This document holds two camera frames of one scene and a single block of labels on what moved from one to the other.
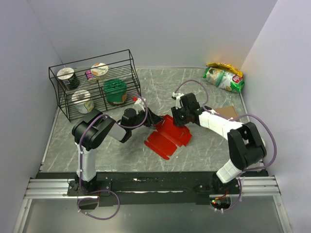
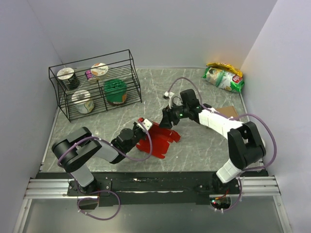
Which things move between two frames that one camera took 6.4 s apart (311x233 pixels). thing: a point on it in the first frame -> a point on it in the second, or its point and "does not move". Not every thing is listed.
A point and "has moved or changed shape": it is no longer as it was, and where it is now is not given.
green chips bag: [224, 79] does not move
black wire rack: [100, 83] does not move
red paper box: [167, 137] has moved or changed shape
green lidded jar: [115, 90] does not move
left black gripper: [151, 118] -> [135, 125]
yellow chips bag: [222, 66] does not move
